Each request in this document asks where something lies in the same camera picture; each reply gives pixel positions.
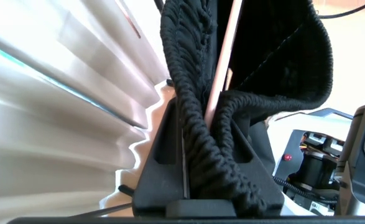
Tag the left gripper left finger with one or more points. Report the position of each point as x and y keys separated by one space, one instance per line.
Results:
x=160 y=180

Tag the black clothes rack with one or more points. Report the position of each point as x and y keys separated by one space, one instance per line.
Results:
x=101 y=211

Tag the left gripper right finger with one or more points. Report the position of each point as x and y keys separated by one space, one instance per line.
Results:
x=260 y=186

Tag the beige curtain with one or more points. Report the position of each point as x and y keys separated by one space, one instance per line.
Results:
x=61 y=109

